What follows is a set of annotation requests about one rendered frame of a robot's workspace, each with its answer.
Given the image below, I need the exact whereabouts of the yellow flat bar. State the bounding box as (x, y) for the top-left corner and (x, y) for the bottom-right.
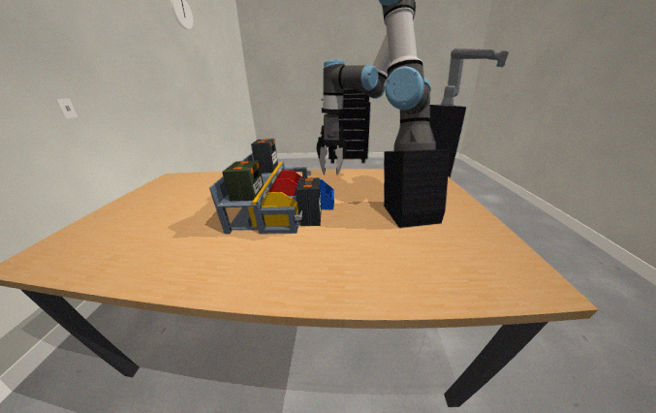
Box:
(252, 162), (282, 205)

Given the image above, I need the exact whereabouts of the red open bin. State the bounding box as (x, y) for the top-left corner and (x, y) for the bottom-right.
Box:
(269, 171), (304, 196)

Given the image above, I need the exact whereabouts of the blue bin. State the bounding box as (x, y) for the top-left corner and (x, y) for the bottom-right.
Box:
(320, 179), (334, 209)

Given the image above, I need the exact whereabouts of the yellow open bin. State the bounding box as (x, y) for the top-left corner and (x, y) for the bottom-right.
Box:
(248, 192), (298, 227)

